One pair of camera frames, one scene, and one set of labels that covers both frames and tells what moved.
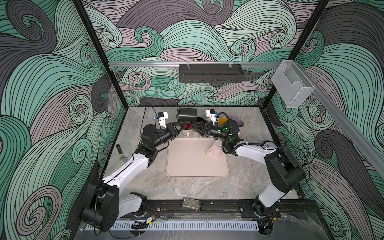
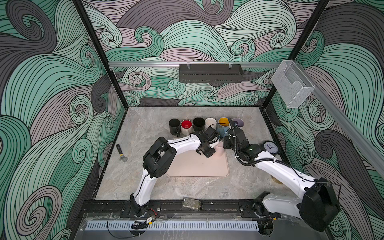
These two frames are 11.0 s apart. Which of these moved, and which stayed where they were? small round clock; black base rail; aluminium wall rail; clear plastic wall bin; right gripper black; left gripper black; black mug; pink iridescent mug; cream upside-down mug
Moved: right gripper black; left gripper black; black mug
Stayed: clear plastic wall bin; small round clock; aluminium wall rail; pink iridescent mug; cream upside-down mug; black base rail
